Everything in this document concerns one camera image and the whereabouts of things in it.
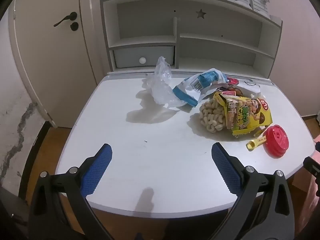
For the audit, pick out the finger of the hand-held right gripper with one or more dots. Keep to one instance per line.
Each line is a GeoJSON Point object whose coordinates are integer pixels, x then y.
{"type": "Point", "coordinates": [311, 164]}

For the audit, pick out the small red packet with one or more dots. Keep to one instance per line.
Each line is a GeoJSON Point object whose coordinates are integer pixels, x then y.
{"type": "Point", "coordinates": [232, 81]}

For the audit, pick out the pale blue drawer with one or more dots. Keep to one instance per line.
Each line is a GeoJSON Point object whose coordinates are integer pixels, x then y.
{"type": "Point", "coordinates": [130, 55]}

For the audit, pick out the clear plastic bag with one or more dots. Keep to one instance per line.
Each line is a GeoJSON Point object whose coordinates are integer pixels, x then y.
{"type": "Point", "coordinates": [161, 85]}

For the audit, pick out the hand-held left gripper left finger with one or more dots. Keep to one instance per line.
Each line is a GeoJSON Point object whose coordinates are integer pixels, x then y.
{"type": "Point", "coordinates": [97, 170]}

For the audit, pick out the blue white snack bag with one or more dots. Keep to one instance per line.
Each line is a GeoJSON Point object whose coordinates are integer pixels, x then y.
{"type": "Point", "coordinates": [193, 86]}

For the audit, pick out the black door lock knob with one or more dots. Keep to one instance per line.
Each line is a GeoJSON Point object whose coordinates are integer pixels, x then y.
{"type": "Point", "coordinates": [74, 26]}

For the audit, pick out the red round plastic lid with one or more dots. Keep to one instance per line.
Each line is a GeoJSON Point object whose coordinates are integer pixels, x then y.
{"type": "Point", "coordinates": [277, 140]}

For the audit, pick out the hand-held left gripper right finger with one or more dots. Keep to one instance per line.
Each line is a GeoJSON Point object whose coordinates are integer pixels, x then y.
{"type": "Point", "coordinates": [225, 170]}

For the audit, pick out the white desk shelf unit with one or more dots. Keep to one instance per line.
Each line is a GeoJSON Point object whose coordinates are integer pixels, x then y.
{"type": "Point", "coordinates": [220, 30]}

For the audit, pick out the white door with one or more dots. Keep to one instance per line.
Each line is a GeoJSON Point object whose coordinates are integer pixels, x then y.
{"type": "Point", "coordinates": [57, 62]}

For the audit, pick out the brown snack wrapper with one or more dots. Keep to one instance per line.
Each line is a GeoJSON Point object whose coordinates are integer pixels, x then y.
{"type": "Point", "coordinates": [231, 91]}

